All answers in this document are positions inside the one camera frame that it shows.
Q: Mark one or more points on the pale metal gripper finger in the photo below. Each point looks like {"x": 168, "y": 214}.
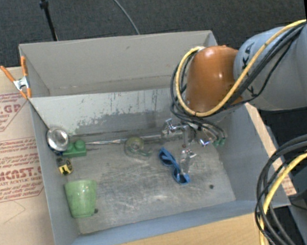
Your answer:
{"x": 186, "y": 165}

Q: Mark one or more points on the grey metal bin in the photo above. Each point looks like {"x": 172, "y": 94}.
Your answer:
{"x": 141, "y": 194}

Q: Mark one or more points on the thin silver rod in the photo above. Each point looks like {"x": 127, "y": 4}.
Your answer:
{"x": 105, "y": 142}

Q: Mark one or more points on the green cup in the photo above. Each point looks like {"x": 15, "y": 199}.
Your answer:
{"x": 81, "y": 198}

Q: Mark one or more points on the green toy brick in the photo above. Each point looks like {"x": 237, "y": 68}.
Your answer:
{"x": 76, "y": 150}

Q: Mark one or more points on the yellow and black small object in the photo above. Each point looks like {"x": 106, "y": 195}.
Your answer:
{"x": 64, "y": 167}

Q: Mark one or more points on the shiny silver round object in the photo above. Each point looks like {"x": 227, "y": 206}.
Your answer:
{"x": 57, "y": 138}

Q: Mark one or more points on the brown cardboard board, red print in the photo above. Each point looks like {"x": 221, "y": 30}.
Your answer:
{"x": 18, "y": 211}

